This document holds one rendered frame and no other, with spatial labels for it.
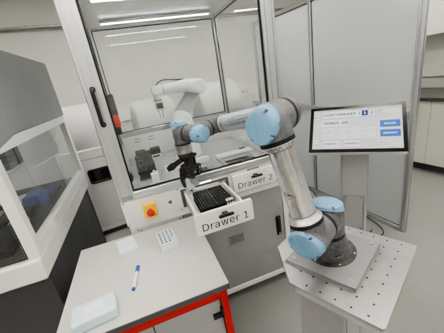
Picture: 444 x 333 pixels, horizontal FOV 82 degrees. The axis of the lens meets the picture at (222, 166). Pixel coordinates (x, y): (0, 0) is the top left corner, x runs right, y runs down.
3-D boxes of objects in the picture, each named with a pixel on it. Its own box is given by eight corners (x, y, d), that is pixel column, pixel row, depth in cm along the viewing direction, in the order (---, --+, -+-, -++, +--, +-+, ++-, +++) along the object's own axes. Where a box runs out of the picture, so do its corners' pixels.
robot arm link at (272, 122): (342, 240, 90) (291, 91, 80) (325, 267, 81) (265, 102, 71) (311, 236, 99) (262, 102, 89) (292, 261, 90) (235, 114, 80)
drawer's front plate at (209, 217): (254, 218, 126) (252, 199, 123) (198, 237, 119) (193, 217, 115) (252, 217, 128) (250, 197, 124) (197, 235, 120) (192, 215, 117)
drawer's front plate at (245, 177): (276, 180, 164) (275, 164, 160) (234, 193, 156) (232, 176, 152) (275, 180, 165) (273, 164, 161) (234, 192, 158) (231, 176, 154)
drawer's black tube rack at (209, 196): (236, 210, 133) (234, 199, 131) (203, 221, 129) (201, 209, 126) (221, 194, 153) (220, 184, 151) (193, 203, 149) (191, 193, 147)
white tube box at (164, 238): (178, 245, 125) (177, 238, 124) (162, 252, 122) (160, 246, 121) (172, 233, 136) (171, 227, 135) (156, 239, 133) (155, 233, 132)
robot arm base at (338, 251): (357, 245, 102) (357, 224, 99) (341, 269, 93) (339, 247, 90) (321, 233, 113) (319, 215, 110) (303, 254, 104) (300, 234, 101)
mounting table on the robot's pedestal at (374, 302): (414, 269, 105) (417, 245, 101) (382, 358, 76) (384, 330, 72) (310, 234, 136) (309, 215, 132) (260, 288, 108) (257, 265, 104)
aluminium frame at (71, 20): (286, 158, 163) (271, -39, 128) (120, 204, 136) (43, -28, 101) (232, 134, 249) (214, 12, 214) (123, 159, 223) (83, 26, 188)
